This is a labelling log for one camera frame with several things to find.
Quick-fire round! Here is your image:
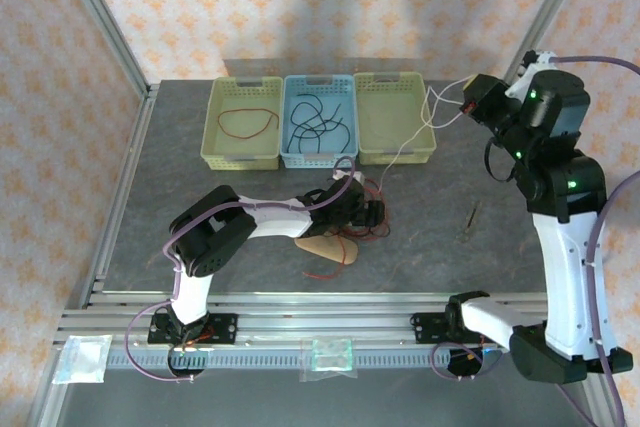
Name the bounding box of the small dark tool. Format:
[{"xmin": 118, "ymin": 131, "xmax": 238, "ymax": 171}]
[{"xmin": 458, "ymin": 200, "xmax": 482, "ymax": 244}]

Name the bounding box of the yellow-green perforated plastic basket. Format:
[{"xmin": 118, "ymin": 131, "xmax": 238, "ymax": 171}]
[
  {"xmin": 199, "ymin": 75, "xmax": 285, "ymax": 172},
  {"xmin": 353, "ymin": 71, "xmax": 437, "ymax": 167}
]

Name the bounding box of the blue perforated plastic basket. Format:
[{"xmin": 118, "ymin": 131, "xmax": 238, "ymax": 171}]
[{"xmin": 278, "ymin": 74, "xmax": 361, "ymax": 170}]

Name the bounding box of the clear plastic bag green content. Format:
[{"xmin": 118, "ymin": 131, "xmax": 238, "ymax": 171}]
[{"xmin": 299, "ymin": 336, "xmax": 359, "ymax": 381}]

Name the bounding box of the white plastic bag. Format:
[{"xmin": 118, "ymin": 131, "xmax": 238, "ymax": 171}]
[{"xmin": 52, "ymin": 335, "xmax": 112, "ymax": 385}]

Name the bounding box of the right gripper black loop cable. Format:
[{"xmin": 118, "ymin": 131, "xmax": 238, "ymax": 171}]
[{"xmin": 483, "ymin": 139, "xmax": 517, "ymax": 183}]

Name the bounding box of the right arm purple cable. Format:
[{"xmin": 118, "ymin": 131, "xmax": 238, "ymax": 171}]
[{"xmin": 431, "ymin": 55, "xmax": 640, "ymax": 427}]

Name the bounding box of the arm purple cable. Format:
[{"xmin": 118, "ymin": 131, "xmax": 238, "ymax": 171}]
[
  {"xmin": 431, "ymin": 55, "xmax": 640, "ymax": 427},
  {"xmin": 123, "ymin": 155, "xmax": 357, "ymax": 383}
]

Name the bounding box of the aluminium frame post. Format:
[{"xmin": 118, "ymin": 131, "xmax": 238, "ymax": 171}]
[
  {"xmin": 52, "ymin": 0, "xmax": 154, "ymax": 98},
  {"xmin": 498, "ymin": 0, "xmax": 597, "ymax": 96}
]

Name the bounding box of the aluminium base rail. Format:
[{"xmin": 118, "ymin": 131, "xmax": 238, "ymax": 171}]
[{"xmin": 57, "ymin": 290, "xmax": 551, "ymax": 348}]

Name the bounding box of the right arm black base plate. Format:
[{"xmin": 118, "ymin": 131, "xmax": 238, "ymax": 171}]
[{"xmin": 412, "ymin": 311, "xmax": 454, "ymax": 343}]

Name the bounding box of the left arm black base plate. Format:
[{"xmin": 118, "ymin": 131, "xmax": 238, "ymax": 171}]
[{"xmin": 147, "ymin": 313, "xmax": 239, "ymax": 346}]

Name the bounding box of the grey slotted cable duct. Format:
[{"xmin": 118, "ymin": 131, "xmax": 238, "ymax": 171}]
[{"xmin": 107, "ymin": 349, "xmax": 501, "ymax": 369}]

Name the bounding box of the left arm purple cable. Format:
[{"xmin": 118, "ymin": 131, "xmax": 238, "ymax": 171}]
[{"xmin": 123, "ymin": 155, "xmax": 357, "ymax": 383}]

